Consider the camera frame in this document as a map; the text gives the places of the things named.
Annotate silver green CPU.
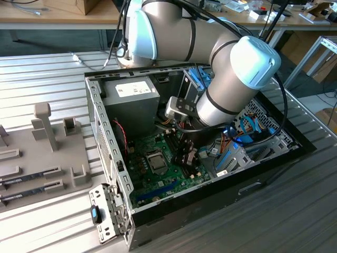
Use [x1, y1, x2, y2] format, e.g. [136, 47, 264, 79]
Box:
[150, 154, 165, 170]

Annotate metal socket cover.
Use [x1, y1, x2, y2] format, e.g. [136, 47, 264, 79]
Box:
[145, 149, 169, 176]

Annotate blue disk carrier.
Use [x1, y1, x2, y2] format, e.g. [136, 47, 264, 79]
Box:
[235, 127, 276, 149]

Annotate blue plastic drive latch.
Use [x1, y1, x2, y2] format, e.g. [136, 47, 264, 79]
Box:
[188, 67, 213, 92]

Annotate blue expansion slot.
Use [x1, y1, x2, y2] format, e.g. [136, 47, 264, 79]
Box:
[135, 180, 177, 202]

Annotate grey disk bay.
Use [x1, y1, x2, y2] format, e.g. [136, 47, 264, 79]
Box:
[213, 128, 301, 178]

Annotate green motherboard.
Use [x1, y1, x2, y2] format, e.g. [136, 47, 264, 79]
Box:
[127, 129, 213, 209]

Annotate grey power supply unit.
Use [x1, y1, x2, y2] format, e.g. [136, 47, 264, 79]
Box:
[101, 76, 162, 134]

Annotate black open PC case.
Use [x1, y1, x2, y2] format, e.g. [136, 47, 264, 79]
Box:
[83, 60, 318, 251]

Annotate black case fan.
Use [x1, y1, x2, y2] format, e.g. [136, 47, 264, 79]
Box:
[112, 118, 130, 160]

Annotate blue black latch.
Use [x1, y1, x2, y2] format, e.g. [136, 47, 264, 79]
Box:
[90, 205, 103, 225]

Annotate brown cardboard box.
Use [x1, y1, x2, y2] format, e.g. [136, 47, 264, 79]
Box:
[314, 107, 337, 130]
[306, 51, 337, 84]
[42, 0, 103, 16]

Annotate white box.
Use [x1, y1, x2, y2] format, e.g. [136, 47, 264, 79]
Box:
[249, 9, 286, 22]

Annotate black tripod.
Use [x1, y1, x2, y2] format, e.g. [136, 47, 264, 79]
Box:
[259, 0, 292, 43]

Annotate wooden desk white legs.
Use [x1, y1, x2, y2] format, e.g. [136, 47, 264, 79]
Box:
[202, 0, 337, 50]

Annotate grey parts rack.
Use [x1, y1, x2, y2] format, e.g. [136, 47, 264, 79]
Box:
[0, 102, 95, 212]

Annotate small open cardboard box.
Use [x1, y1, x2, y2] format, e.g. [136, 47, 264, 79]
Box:
[302, 1, 337, 17]

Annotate dark RAM stick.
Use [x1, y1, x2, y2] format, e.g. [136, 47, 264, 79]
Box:
[0, 171, 53, 187]
[0, 186, 53, 205]

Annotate orange red wire bundle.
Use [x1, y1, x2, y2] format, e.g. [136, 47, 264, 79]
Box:
[205, 133, 239, 159]

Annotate blue plastic disk rail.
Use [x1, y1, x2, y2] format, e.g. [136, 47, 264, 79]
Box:
[215, 148, 234, 171]

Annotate yellow black power cable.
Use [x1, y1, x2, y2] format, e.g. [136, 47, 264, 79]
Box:
[155, 113, 176, 127]

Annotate blue flat SATA cable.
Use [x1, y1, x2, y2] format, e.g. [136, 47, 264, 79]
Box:
[238, 115, 262, 135]

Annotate twisted red fan wire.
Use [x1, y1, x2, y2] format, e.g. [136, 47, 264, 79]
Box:
[112, 119, 129, 157]

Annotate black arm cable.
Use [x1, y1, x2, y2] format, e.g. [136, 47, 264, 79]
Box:
[173, 0, 289, 144]

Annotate silver slot bracket cover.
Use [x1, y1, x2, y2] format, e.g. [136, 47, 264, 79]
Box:
[88, 183, 131, 245]

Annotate aluminium frame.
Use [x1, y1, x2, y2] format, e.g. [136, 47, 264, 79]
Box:
[283, 35, 337, 90]

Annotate black cable grey plug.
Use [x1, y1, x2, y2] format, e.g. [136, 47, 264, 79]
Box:
[70, 0, 131, 72]

